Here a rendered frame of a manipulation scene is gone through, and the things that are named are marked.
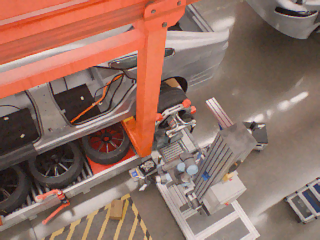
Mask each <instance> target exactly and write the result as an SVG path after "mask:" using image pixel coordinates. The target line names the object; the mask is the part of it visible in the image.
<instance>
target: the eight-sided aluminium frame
mask: <svg viewBox="0 0 320 240"><path fill-rule="evenodd" d="M173 109H175V110H173ZM179 110H186V112H185V113H187V112H189V113H191V111H192V108H191V107H190V106H189V107H188V108H185V107H184V106H183V104H179V105H177V106H174V107H173V108H170V109H167V110H165V111H164V112H163V113H162V117H163V119H162V120H161V121H156V123H155V128H154V133H155V134H164V133H165V132H166V131H169V130H172V129H171V127H170V126H168V127H166V128H164V129H158V125H159V124H160V123H161V122H162V121H163V120H164V119H166V117H168V116H169V115H170V114H172V113H176V112H177V111H179ZM167 129H168V130H167Z"/></svg>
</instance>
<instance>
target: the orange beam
mask: <svg viewBox="0 0 320 240"><path fill-rule="evenodd" d="M145 38H146V37H145V35H144V34H143V32H142V31H141V28H140V27H139V28H137V29H134V30H131V31H128V32H124V33H122V34H118V35H117V36H113V37H110V38H108V39H104V40H102V41H98V42H94V43H92V44H89V45H86V46H83V47H79V48H77V49H73V50H71V51H67V52H65V53H61V54H58V55H57V56H52V57H48V58H46V59H42V60H40V61H38V62H34V63H31V64H27V65H25V66H21V67H19V68H15V69H13V70H9V71H6V72H2V73H1V74H0V99H2V98H5V97H8V96H10V95H12V94H16V93H20V92H22V91H24V90H27V89H29V88H33V87H36V86H39V85H41V84H44V83H47V82H50V81H53V80H55V79H58V78H62V77H64V76H68V75H70V74H72V73H76V72H78V71H82V70H83V69H87V68H90V67H93V66H95V65H98V64H101V63H105V62H106V61H110V60H112V59H114V58H118V57H119V56H123V55H126V54H129V53H131V52H134V51H137V50H140V49H142V48H145Z"/></svg>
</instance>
